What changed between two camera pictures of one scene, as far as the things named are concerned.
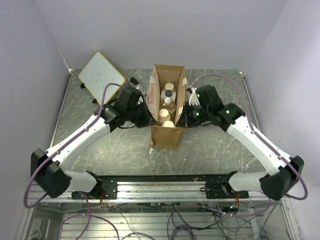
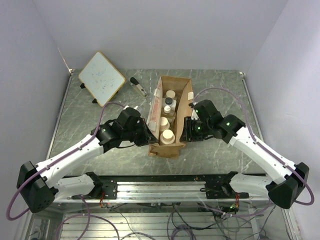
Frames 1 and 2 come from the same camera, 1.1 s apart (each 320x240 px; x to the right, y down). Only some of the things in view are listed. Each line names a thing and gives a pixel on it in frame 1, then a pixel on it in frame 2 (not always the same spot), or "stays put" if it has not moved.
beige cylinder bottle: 164,115 to 164,125
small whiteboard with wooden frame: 98,73 stays put
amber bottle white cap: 171,106 to 170,115
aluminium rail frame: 158,210 stays put
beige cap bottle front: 168,124 to 167,137
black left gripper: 147,119 to 148,137
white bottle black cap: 168,93 to 170,102
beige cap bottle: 169,86 to 171,94
